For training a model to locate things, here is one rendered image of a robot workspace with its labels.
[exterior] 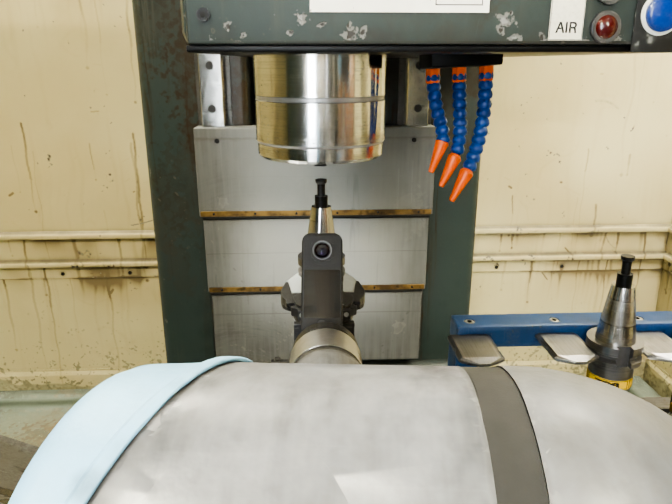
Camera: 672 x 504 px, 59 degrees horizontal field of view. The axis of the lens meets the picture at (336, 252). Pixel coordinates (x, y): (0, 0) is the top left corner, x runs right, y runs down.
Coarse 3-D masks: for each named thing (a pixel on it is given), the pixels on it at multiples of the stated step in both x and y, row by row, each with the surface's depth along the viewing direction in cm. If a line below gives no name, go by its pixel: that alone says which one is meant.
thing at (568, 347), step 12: (540, 336) 73; (552, 336) 73; (564, 336) 73; (576, 336) 73; (552, 348) 70; (564, 348) 70; (576, 348) 70; (588, 348) 70; (564, 360) 68; (576, 360) 67; (588, 360) 67
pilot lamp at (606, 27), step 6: (600, 18) 52; (606, 18) 52; (612, 18) 52; (600, 24) 52; (606, 24) 52; (612, 24) 52; (600, 30) 52; (606, 30) 52; (612, 30) 52; (600, 36) 52; (606, 36) 52
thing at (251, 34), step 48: (192, 0) 50; (240, 0) 50; (288, 0) 50; (528, 0) 51; (624, 0) 52; (192, 48) 52; (240, 48) 52; (288, 48) 52; (336, 48) 52; (384, 48) 53; (432, 48) 53; (480, 48) 53; (528, 48) 53; (576, 48) 53; (624, 48) 53
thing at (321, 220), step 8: (312, 208) 76; (320, 208) 76; (328, 208) 76; (312, 216) 76; (320, 216) 76; (328, 216) 76; (312, 224) 77; (320, 224) 76; (328, 224) 76; (312, 232) 77; (320, 232) 76; (328, 232) 77
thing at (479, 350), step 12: (456, 336) 73; (468, 336) 73; (480, 336) 73; (456, 348) 70; (468, 348) 70; (480, 348) 70; (492, 348) 70; (468, 360) 67; (480, 360) 67; (492, 360) 67; (504, 360) 68
